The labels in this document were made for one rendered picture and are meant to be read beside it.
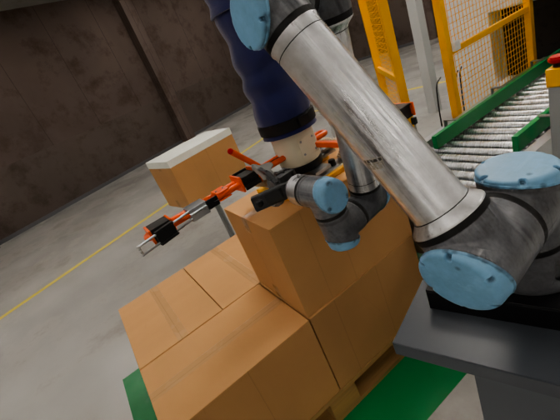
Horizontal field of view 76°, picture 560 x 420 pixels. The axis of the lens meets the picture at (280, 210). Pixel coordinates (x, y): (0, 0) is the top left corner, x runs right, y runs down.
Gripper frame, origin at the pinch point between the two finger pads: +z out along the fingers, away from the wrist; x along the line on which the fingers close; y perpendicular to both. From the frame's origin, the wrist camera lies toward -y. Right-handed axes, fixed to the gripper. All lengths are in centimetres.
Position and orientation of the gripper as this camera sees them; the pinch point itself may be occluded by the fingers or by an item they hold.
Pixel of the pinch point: (258, 186)
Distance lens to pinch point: 120.8
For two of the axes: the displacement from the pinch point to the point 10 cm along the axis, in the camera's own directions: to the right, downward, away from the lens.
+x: -3.7, -8.5, -3.9
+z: -5.3, -1.5, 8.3
